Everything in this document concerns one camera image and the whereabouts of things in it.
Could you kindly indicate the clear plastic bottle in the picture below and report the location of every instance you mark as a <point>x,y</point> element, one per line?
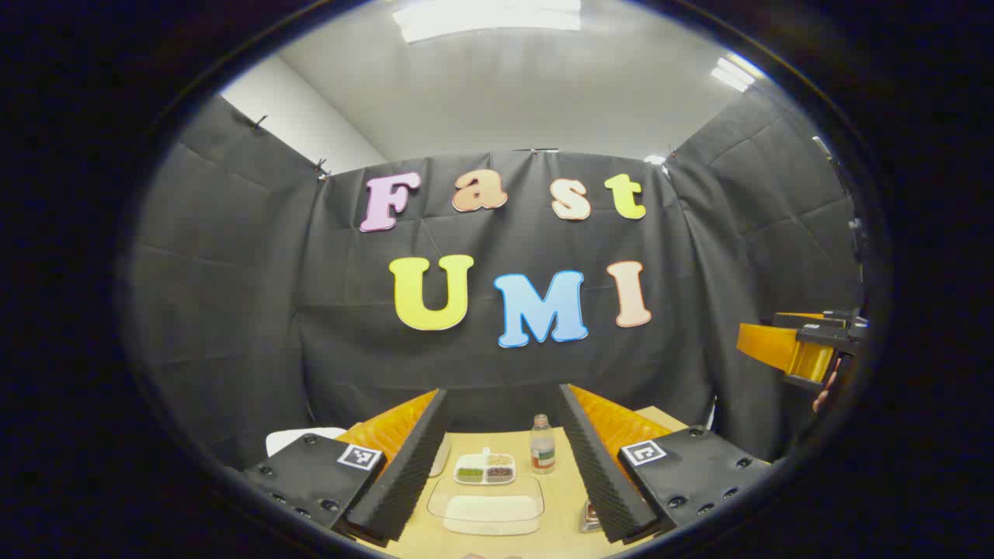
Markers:
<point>543,450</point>

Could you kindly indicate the white rice cooker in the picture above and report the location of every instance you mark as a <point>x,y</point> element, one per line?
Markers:
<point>281,439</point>

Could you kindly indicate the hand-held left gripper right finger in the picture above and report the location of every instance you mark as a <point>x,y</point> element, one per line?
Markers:
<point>594,473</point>

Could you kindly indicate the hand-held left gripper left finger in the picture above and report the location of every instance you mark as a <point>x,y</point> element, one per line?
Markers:
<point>411,473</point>

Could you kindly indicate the ceiling light panel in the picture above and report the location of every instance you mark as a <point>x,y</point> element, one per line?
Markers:
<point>736,74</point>
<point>485,17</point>

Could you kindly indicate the black backdrop cloth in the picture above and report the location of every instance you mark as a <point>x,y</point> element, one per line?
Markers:
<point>233,272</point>

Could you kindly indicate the white divided grain tray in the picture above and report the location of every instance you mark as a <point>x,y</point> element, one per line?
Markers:
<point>484,468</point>

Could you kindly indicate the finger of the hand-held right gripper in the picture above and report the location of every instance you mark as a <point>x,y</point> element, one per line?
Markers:
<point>765,345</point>

